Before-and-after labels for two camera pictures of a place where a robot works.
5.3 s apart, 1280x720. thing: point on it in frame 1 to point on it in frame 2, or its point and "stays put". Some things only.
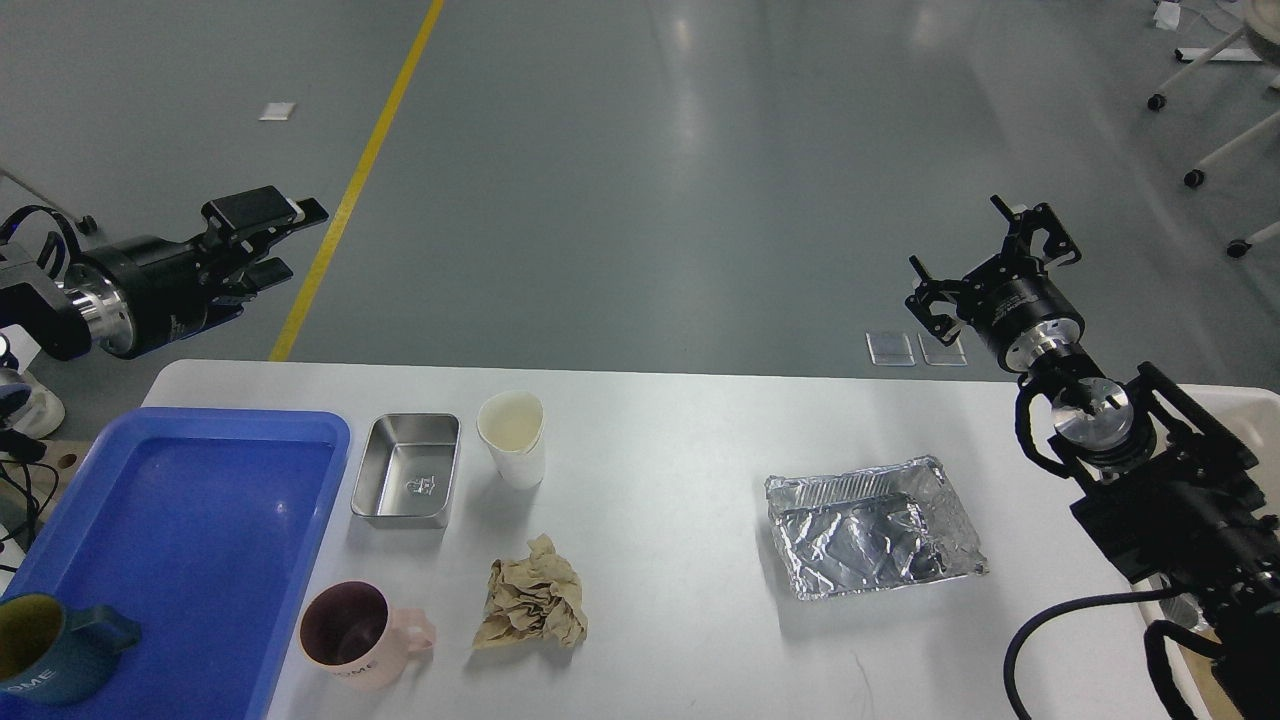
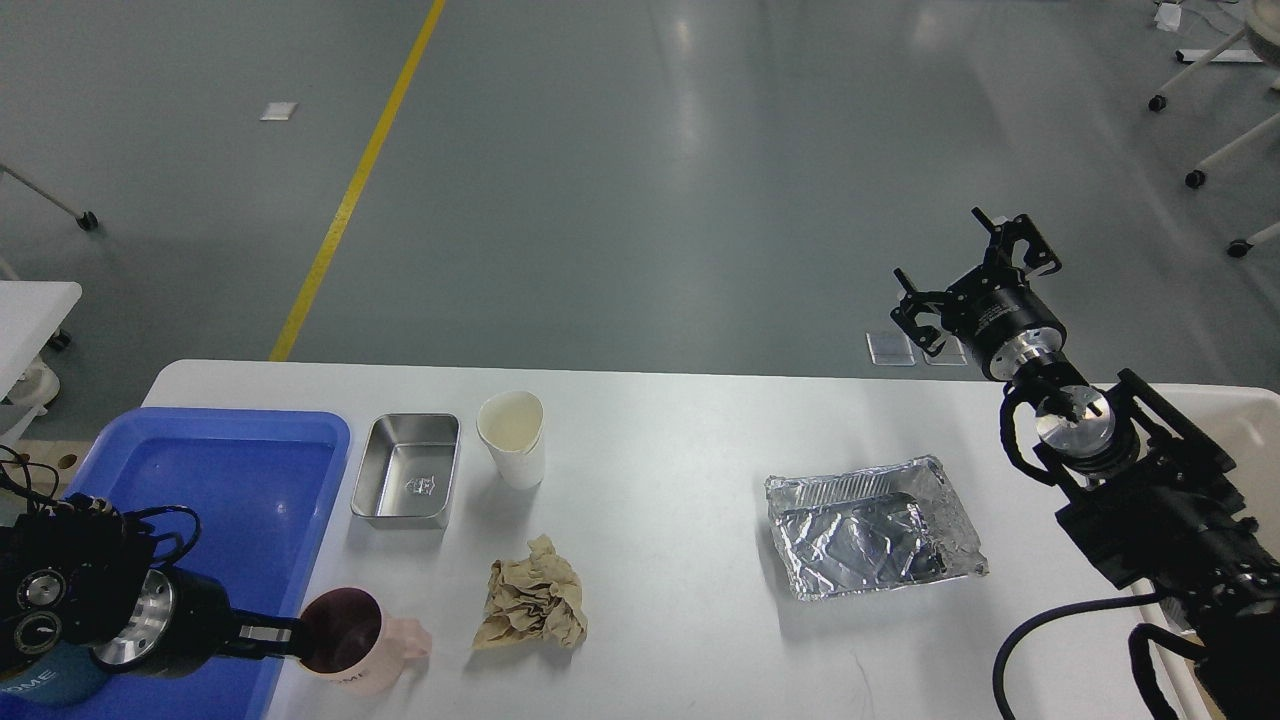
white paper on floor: [278, 111] stays put
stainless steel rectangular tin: [409, 474] stays put
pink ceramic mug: [351, 633] stays put
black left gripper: [144, 292] to [170, 621]
